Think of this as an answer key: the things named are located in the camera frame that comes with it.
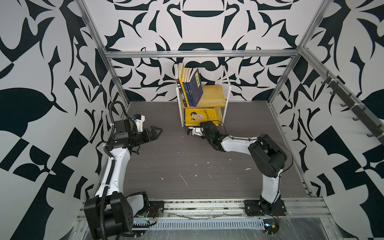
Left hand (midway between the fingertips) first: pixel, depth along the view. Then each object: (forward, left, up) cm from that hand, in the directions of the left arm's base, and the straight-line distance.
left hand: (155, 130), depth 80 cm
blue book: (+16, -16, +16) cm, 28 cm away
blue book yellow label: (+16, -16, +16) cm, 28 cm away
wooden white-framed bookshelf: (+25, -34, 0) cm, 42 cm away
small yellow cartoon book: (+17, -21, -10) cm, 29 cm away
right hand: (+13, -28, -7) cm, 31 cm away
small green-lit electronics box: (-41, -55, -21) cm, 72 cm away
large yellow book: (+17, -15, +12) cm, 25 cm away
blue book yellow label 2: (+23, -22, +9) cm, 33 cm away
